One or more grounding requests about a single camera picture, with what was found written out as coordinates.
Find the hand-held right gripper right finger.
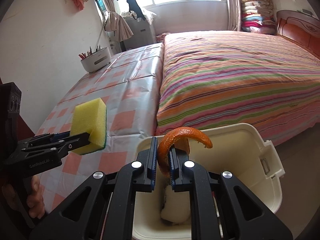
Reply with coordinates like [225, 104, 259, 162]
[168, 148, 293, 240]

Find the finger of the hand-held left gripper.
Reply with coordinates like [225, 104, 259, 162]
[54, 132, 91, 157]
[49, 131, 72, 142]

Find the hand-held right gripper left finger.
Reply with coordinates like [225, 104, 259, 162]
[30, 135, 158, 240]

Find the orange peel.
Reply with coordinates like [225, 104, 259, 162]
[157, 127, 213, 178]

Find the white knit cloth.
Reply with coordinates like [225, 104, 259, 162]
[160, 184, 192, 224]

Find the yellow sponge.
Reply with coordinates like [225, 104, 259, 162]
[71, 98, 107, 155]

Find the cream plastic trash bin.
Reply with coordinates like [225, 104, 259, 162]
[131, 122, 285, 240]

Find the person's left hand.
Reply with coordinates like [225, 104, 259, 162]
[1, 175, 46, 220]

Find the dark red wooden door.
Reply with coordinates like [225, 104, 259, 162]
[0, 76, 35, 143]

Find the checkered plastic tablecloth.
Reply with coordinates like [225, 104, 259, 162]
[34, 42, 164, 213]

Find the white utensil holder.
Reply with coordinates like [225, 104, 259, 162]
[80, 49, 112, 73]

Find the bundle of chopsticks and cutlery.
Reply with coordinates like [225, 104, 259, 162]
[79, 44, 102, 60]

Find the thin white pole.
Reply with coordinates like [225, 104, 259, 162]
[96, 27, 103, 53]

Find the bed with striped sheet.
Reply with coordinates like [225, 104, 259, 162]
[155, 30, 320, 148]

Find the tied beige curtain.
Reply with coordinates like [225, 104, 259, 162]
[96, 0, 134, 42]

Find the grey air cooler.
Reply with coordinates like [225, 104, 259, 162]
[124, 17, 157, 50]

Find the pink patterned package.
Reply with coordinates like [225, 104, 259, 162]
[156, 32, 172, 43]

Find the black hanging garment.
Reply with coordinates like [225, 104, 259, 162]
[126, 0, 146, 20]

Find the striped pink curtain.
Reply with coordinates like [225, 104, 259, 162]
[227, 0, 242, 32]

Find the stack of folded quilts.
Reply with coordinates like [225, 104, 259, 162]
[240, 0, 277, 34]

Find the wooden headboard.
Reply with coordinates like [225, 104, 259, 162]
[276, 10, 320, 60]

